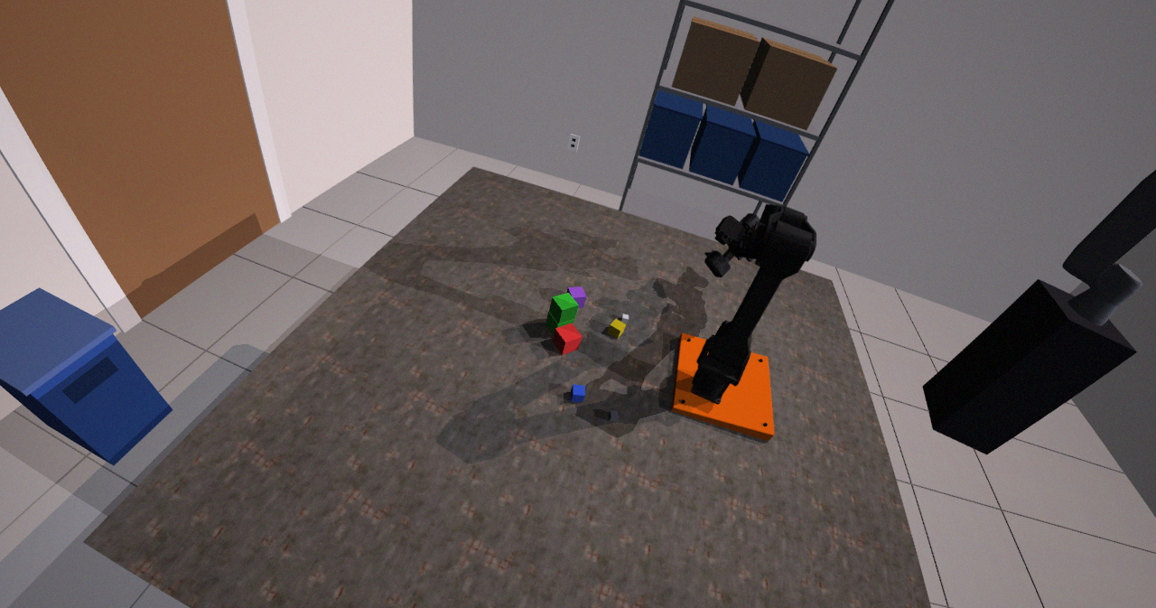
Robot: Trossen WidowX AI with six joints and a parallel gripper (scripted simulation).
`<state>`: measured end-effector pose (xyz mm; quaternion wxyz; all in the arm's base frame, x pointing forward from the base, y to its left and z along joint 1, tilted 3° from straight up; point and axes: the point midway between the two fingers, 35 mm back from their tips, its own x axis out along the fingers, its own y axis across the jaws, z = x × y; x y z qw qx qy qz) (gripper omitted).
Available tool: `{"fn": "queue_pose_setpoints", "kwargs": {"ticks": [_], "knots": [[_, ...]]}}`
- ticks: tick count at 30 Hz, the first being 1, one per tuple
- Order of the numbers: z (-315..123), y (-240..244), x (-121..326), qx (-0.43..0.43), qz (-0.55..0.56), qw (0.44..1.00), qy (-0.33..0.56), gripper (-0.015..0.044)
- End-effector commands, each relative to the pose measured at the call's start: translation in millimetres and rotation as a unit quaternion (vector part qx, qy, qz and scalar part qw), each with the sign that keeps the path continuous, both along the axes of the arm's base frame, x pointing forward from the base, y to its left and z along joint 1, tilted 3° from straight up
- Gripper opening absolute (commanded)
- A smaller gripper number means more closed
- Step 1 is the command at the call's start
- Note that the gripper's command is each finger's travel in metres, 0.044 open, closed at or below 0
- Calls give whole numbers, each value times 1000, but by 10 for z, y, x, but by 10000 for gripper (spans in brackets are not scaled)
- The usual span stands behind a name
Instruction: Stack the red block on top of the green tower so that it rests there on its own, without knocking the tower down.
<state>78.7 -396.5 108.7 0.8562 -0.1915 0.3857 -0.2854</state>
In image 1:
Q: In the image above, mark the green block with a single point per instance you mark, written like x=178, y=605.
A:
x=551, y=323
x=563, y=308

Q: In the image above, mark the purple cube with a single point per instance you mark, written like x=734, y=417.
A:
x=578, y=295

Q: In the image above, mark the yellow block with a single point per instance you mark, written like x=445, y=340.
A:
x=616, y=329

